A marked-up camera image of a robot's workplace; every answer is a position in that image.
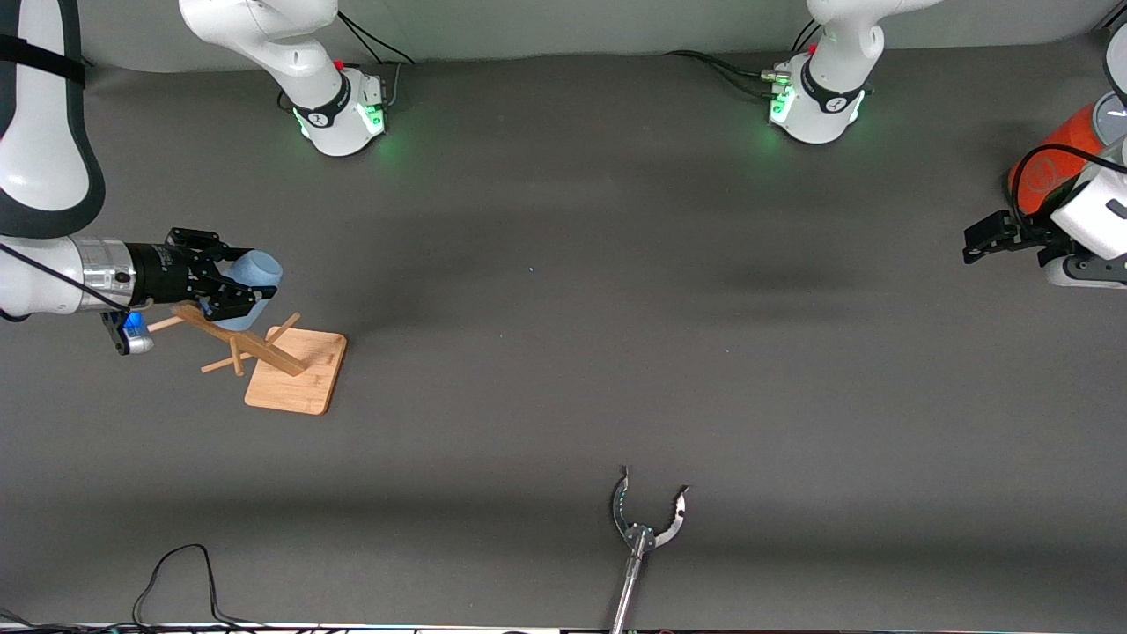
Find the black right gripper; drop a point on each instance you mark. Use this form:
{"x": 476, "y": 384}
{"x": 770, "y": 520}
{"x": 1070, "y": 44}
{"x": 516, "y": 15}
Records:
{"x": 158, "y": 269}

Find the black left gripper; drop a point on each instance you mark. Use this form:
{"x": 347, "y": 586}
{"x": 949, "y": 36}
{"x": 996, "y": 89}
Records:
{"x": 1027, "y": 236}

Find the light blue cup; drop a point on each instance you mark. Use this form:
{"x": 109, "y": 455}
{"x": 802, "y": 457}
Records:
{"x": 262, "y": 269}

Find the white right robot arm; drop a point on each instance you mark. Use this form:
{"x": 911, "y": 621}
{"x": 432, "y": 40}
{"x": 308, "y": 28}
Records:
{"x": 44, "y": 176}

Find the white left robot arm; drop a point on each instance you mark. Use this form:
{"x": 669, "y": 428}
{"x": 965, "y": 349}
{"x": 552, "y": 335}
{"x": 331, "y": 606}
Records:
{"x": 836, "y": 44}

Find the wooden cup rack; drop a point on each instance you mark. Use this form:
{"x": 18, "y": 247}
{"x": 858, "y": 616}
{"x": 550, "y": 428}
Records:
{"x": 295, "y": 379}

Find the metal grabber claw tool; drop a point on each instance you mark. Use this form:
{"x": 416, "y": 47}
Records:
{"x": 636, "y": 539}

